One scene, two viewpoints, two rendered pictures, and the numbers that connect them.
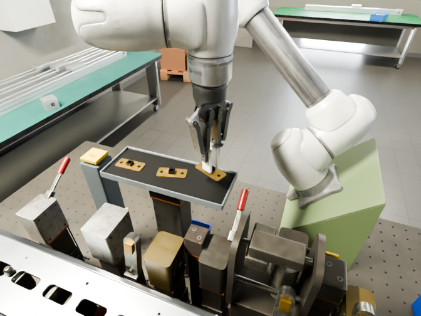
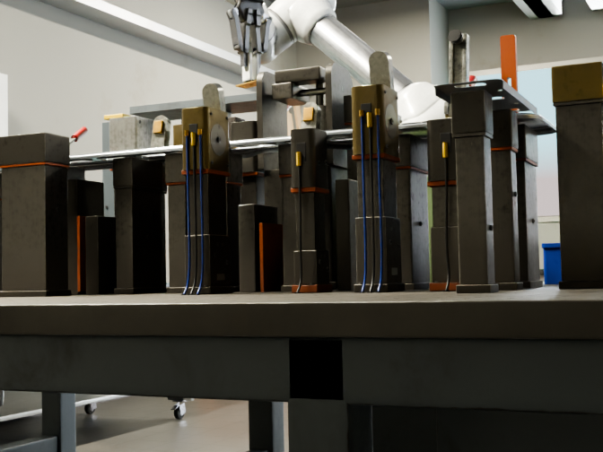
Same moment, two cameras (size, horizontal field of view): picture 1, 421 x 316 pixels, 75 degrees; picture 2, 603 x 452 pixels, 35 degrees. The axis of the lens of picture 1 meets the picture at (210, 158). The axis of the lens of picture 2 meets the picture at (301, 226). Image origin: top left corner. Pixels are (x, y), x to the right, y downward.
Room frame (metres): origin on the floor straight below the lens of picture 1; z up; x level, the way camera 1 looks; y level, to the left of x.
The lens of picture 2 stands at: (-1.75, -0.26, 0.73)
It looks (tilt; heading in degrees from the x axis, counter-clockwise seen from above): 3 degrees up; 3
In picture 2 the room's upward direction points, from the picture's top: 1 degrees counter-clockwise
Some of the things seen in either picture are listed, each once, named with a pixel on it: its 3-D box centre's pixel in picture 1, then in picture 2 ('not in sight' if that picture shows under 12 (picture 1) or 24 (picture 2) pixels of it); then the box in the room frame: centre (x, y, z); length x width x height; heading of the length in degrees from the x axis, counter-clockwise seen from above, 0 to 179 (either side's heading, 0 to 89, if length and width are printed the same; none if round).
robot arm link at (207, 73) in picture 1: (210, 67); not in sight; (0.55, 0.00, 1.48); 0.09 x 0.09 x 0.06
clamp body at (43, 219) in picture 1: (61, 240); not in sight; (0.57, 0.51, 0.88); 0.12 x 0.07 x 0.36; 159
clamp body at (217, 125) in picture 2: not in sight; (203, 202); (0.00, 0.03, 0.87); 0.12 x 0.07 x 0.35; 159
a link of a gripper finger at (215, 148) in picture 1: (213, 155); (254, 68); (0.56, -0.01, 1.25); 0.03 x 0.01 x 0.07; 45
